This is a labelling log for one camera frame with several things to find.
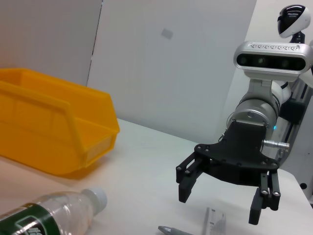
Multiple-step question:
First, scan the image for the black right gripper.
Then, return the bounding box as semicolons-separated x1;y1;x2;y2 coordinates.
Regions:
175;121;281;225

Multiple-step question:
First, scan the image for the clear water bottle green label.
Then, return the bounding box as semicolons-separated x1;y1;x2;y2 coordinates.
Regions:
0;187;108;235

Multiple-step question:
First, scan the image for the clear plastic ruler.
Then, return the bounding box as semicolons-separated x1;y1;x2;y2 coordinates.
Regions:
201;207;227;235

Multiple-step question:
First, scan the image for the grey ballpoint pen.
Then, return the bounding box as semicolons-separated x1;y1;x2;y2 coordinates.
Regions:
158;225;194;235

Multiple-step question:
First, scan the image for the yellow plastic storage bin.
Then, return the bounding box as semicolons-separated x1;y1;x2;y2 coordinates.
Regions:
0;68;120;181

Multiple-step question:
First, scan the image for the white black robot head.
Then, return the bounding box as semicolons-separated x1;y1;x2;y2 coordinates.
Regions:
276;5;310;39

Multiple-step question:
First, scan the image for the right gripper cable with connector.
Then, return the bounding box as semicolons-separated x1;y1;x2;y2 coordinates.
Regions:
218;133;291;150

